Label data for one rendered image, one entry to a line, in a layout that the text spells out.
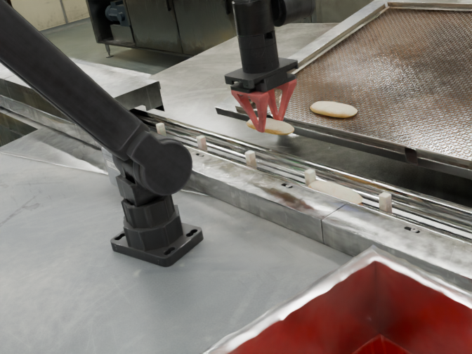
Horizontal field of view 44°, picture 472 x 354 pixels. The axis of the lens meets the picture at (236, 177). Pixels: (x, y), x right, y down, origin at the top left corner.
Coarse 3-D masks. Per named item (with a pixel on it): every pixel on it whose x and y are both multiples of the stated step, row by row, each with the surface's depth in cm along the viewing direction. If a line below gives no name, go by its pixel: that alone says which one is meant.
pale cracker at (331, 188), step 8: (312, 184) 89; (320, 184) 89; (328, 184) 88; (336, 184) 88; (328, 192) 86; (336, 192) 85; (344, 192) 85; (352, 192) 85; (352, 200) 83; (360, 200) 83
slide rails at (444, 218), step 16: (208, 144) 112; (224, 144) 111; (256, 160) 102; (272, 160) 101; (304, 176) 94; (320, 176) 93; (368, 192) 86; (400, 208) 81; (416, 208) 80; (416, 224) 76; (448, 224) 75; (464, 224) 75; (464, 240) 72
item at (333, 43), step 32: (352, 32) 131; (448, 32) 117; (320, 64) 122; (384, 64) 114; (448, 64) 106; (416, 96) 100; (320, 128) 99; (352, 128) 98; (448, 128) 89; (448, 160) 82
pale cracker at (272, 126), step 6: (270, 120) 95; (276, 120) 95; (252, 126) 95; (270, 126) 93; (276, 126) 92; (282, 126) 92; (288, 126) 92; (270, 132) 92; (276, 132) 92; (282, 132) 91; (288, 132) 91
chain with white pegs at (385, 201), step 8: (160, 128) 121; (200, 136) 111; (200, 144) 111; (248, 152) 101; (248, 160) 101; (312, 176) 90; (384, 192) 81; (384, 200) 80; (376, 208) 83; (384, 208) 81; (424, 224) 78
